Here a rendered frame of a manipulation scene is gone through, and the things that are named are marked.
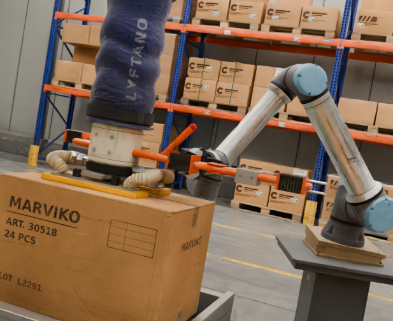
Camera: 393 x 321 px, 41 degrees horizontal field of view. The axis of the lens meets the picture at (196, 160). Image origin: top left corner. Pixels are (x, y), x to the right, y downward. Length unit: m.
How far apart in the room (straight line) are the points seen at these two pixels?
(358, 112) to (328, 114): 6.73
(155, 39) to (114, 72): 0.16
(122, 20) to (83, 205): 0.58
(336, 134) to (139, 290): 0.97
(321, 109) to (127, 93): 0.75
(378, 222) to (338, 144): 0.35
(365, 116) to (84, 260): 7.45
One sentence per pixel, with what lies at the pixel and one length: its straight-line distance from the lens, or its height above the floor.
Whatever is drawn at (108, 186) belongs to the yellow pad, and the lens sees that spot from 1.66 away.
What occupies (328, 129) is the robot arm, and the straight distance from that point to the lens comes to 2.07.
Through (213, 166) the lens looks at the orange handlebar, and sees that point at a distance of 1.63.
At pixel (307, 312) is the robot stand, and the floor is 0.50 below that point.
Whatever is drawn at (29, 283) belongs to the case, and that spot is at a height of 0.64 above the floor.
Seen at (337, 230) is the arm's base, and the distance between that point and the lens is 2.37.
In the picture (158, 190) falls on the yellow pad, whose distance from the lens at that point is 1.78.
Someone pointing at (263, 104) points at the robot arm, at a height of 1.33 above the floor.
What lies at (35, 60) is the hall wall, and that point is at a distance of 12.73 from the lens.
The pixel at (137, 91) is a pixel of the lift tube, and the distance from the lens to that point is 1.70.
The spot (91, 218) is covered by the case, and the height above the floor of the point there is 0.88.
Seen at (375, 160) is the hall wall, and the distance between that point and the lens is 10.03.
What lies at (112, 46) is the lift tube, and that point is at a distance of 1.72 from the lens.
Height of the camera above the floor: 1.18
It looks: 3 degrees down
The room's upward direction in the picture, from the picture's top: 10 degrees clockwise
